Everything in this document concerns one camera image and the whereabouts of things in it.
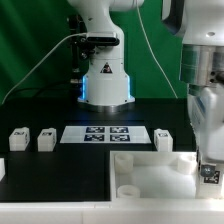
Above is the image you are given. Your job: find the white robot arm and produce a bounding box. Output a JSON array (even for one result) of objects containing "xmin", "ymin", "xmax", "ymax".
[{"xmin": 67, "ymin": 0, "xmax": 224, "ymax": 177}]

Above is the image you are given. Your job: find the white front fence wall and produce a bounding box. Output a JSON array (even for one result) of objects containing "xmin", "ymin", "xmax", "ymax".
[{"xmin": 0, "ymin": 199, "xmax": 224, "ymax": 224}]

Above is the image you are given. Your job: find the white cable left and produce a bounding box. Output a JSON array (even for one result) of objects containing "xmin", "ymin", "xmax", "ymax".
[{"xmin": 1, "ymin": 32, "xmax": 88, "ymax": 106}]

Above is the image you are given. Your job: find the white square table top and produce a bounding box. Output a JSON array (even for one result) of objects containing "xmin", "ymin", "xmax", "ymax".
[{"xmin": 110, "ymin": 151, "xmax": 198, "ymax": 201}]

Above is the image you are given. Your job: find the white cable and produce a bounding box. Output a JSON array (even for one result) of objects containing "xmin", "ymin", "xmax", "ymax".
[
  {"xmin": 1, "ymin": 32, "xmax": 88, "ymax": 106},
  {"xmin": 134, "ymin": 0, "xmax": 179, "ymax": 100}
]

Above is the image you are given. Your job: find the white left fence block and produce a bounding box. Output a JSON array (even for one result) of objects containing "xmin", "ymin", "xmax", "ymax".
[{"xmin": 0, "ymin": 158, "xmax": 5, "ymax": 182}]

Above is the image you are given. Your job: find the white cable right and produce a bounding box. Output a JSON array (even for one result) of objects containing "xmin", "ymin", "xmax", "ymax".
[{"xmin": 134, "ymin": 0, "xmax": 179, "ymax": 100}]

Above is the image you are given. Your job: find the white sheet with tags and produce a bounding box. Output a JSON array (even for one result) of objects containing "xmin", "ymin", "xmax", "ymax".
[{"xmin": 60, "ymin": 126, "xmax": 151, "ymax": 144}]

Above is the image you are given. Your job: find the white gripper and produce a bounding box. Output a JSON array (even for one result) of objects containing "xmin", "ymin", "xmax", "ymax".
[{"xmin": 187, "ymin": 84, "xmax": 224, "ymax": 177}]

